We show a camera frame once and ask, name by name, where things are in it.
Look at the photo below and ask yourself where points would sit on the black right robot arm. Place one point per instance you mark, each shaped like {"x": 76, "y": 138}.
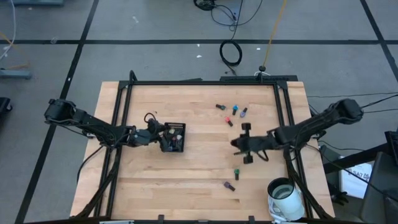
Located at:
{"x": 311, "y": 124}

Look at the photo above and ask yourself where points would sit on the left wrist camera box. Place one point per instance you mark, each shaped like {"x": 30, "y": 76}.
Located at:
{"x": 155, "y": 126}

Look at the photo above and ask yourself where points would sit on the silver mounting bracket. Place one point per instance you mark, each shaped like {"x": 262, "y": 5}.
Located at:
{"x": 90, "y": 134}

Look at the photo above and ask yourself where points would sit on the black plastic slotted basket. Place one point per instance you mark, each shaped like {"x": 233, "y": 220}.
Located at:
{"x": 182, "y": 147}

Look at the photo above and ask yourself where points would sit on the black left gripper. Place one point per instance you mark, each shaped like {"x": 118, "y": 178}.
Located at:
{"x": 144, "y": 137}

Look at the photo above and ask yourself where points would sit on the green nail polish bottle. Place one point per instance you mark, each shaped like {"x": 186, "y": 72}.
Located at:
{"x": 236, "y": 171}

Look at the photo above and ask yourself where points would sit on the blue nail polish bottle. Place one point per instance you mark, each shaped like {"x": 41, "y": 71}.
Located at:
{"x": 235, "y": 108}

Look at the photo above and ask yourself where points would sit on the black curved corner bracket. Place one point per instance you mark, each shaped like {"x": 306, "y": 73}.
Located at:
{"x": 133, "y": 76}

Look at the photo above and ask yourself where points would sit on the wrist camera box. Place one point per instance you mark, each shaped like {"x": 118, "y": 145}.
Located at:
{"x": 155, "y": 126}
{"x": 237, "y": 143}

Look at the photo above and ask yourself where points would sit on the black table clamp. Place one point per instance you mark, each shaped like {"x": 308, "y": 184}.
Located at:
{"x": 160, "y": 218}
{"x": 251, "y": 219}

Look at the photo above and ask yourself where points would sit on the white nail polish bottle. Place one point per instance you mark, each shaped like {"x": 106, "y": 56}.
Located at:
{"x": 178, "y": 137}

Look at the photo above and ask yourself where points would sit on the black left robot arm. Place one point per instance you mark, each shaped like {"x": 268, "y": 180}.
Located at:
{"x": 90, "y": 121}

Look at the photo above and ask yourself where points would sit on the lavender nail polish bottle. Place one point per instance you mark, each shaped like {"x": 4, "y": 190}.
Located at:
{"x": 242, "y": 114}

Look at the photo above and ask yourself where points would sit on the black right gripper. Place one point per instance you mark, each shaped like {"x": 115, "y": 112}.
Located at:
{"x": 259, "y": 143}

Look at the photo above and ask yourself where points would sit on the grey stand foot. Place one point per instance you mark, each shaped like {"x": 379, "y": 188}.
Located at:
{"x": 37, "y": 2}
{"x": 15, "y": 74}

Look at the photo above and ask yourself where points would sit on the red nail polish bottle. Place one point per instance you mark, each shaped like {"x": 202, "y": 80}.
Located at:
{"x": 227, "y": 119}

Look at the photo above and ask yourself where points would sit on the black stand beam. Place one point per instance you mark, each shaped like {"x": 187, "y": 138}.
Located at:
{"x": 348, "y": 160}

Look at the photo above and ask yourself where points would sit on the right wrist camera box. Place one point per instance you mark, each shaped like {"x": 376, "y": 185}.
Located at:
{"x": 237, "y": 143}

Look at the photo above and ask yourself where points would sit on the white printed box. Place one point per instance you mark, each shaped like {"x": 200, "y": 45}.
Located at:
{"x": 354, "y": 183}

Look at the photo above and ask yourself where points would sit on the dark nail polish bottle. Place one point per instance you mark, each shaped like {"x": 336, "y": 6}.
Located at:
{"x": 221, "y": 107}

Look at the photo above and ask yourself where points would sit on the white cylindrical container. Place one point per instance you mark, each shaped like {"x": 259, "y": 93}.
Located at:
{"x": 289, "y": 205}

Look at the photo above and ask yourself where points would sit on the black aluminium table frame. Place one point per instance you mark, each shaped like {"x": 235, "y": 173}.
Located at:
{"x": 199, "y": 83}

